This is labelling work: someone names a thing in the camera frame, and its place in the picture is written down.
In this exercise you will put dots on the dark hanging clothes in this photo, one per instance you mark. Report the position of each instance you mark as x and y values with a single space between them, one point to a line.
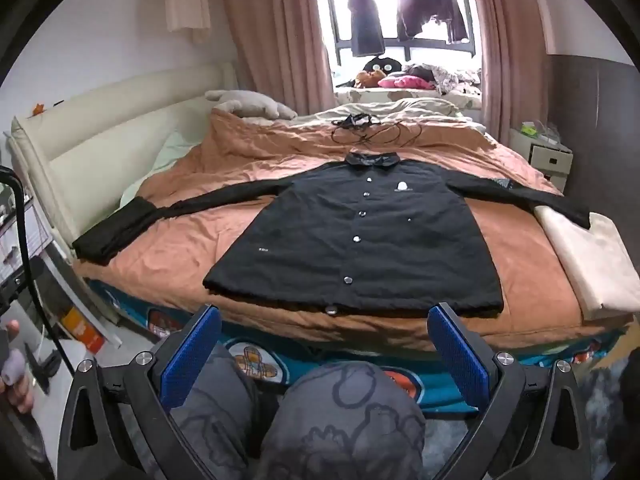
430 5

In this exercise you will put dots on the black round plush toy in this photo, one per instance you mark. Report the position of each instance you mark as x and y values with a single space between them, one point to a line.
382 65

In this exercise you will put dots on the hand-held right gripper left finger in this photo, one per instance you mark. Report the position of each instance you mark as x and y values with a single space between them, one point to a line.
192 355

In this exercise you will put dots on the pale crumpled blanket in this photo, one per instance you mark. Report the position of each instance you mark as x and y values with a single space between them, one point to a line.
400 110

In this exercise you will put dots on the brown plush toy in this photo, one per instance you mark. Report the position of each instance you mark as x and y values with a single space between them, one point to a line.
370 79

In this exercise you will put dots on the pink cushion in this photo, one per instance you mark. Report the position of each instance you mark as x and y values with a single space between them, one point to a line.
400 82

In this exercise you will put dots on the small orange toy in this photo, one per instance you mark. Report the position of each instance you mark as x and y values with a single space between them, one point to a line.
39 108

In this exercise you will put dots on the person's left hand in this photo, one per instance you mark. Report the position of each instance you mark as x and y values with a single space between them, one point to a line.
17 392

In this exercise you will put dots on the orange box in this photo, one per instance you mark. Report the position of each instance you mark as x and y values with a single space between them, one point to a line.
82 330

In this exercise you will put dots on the teal printed bed sheet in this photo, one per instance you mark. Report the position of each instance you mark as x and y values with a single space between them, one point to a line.
320 355

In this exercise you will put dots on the white nightstand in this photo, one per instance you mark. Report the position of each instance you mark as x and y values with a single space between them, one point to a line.
550 160

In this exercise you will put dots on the black button jacket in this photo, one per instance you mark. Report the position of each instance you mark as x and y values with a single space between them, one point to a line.
360 240

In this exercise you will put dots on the green items on nightstand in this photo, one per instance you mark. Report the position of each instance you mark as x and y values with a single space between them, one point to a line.
529 128

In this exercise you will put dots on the pink curtain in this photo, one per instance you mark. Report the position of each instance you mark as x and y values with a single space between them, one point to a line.
505 35
280 35

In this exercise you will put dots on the person's grey patterned pants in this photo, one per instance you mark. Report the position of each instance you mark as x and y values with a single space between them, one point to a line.
340 425

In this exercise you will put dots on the orange-brown duvet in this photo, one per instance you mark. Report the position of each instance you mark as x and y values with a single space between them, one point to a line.
200 240

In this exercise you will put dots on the light green pillow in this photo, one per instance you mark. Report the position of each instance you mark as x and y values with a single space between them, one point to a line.
170 152

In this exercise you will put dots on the grey plush toy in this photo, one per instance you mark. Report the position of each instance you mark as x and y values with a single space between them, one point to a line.
250 102

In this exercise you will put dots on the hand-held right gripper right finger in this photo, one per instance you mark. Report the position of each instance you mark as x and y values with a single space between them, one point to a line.
457 360

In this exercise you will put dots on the cream hanging cloth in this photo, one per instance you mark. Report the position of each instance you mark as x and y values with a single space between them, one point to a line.
187 5

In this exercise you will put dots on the pile of patterned clothes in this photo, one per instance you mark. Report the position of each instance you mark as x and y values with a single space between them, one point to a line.
450 77

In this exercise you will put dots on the stack of folded black clothes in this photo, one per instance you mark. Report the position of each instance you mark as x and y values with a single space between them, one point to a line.
110 240

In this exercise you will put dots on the folded beige cloth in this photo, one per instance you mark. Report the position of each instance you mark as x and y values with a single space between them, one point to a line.
590 260

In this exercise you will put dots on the cream padded bed headboard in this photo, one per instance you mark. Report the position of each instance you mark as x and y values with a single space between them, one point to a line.
100 130

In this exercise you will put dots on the long dark hanging garment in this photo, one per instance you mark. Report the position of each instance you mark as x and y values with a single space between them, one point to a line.
365 20

